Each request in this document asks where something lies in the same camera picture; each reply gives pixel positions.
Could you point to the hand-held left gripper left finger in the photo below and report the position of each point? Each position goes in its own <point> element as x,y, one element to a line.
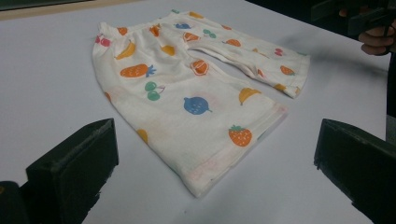
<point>71,174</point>

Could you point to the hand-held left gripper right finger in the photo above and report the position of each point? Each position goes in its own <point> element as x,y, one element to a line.
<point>361,168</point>

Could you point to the white fruit print pants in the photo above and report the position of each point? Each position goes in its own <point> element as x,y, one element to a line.
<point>186,124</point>

